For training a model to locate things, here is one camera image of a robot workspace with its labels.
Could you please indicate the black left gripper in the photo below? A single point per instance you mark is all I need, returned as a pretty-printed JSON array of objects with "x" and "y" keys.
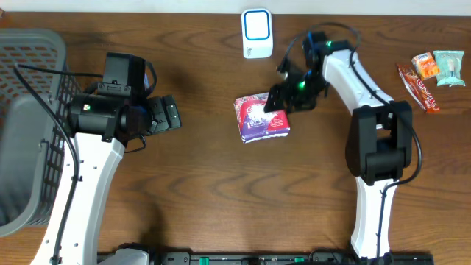
[{"x": 155, "y": 114}]

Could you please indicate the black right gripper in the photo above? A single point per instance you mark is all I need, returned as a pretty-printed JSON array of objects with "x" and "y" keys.
[{"x": 285, "y": 93}]

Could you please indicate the purple Carefree packet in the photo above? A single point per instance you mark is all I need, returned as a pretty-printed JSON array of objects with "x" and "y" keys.
[{"x": 254, "y": 123}]

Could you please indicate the red orange snack bar wrapper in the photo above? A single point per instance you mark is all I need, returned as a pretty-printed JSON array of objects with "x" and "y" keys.
[{"x": 415, "y": 86}]

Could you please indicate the small orange white packet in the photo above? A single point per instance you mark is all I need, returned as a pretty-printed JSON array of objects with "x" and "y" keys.
[{"x": 425, "y": 65}]

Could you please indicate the mint green snack packet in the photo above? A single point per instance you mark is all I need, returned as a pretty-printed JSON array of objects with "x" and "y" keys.
[{"x": 449, "y": 63}]

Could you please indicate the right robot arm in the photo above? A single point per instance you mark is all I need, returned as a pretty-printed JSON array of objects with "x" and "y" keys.
[{"x": 379, "y": 141}]

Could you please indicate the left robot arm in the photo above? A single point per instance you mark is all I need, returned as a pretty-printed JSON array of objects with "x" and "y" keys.
[{"x": 98, "y": 125}]

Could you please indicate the white barcode scanner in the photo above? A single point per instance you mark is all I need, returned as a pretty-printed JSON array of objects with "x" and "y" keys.
[{"x": 257, "y": 35}]

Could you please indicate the grey plastic mesh basket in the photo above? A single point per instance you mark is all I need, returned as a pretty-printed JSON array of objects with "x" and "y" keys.
[{"x": 32, "y": 149}]

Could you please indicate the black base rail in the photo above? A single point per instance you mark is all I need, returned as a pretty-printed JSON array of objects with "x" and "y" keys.
[{"x": 141, "y": 257}]

